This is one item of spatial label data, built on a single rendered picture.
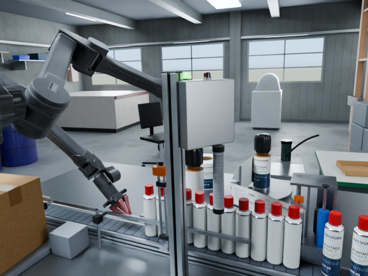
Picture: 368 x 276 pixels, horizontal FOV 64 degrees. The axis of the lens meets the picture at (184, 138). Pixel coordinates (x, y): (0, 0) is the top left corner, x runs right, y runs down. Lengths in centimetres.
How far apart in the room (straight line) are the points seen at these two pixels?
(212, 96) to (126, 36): 951
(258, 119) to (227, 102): 684
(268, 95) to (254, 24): 237
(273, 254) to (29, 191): 89
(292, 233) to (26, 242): 94
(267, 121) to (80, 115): 489
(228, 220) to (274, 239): 15
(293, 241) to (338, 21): 833
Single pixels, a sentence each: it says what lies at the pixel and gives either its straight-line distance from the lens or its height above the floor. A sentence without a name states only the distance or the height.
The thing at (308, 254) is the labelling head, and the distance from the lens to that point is 110.
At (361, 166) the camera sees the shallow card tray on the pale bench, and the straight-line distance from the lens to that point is 246.
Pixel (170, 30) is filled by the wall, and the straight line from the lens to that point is 966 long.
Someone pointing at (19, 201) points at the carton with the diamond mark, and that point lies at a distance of 122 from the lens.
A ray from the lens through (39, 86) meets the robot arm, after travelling 63.
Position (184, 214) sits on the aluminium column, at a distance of 95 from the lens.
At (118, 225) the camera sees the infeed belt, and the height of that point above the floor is 88.
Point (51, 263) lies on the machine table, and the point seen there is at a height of 83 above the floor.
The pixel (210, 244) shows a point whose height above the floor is 91.
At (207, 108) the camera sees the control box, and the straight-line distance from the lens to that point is 83.
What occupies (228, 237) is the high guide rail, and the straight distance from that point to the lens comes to 104.
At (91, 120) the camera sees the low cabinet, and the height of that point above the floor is 32.
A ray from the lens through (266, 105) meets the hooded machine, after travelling 764.
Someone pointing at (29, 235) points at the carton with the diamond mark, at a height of 92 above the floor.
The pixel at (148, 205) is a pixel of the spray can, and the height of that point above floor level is 101.
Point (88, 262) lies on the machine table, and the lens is 122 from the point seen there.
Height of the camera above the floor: 150
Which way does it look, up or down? 13 degrees down
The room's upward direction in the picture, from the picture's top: 2 degrees counter-clockwise
